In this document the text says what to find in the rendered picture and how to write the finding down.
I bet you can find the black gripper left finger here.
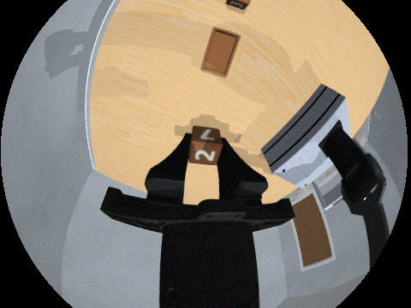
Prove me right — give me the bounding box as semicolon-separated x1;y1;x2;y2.
145;133;192;207

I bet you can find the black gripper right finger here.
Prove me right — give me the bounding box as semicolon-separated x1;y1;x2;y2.
217;138;268;209

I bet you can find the brown rectangular tray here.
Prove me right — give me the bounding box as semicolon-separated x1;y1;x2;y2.
201;27;241;77

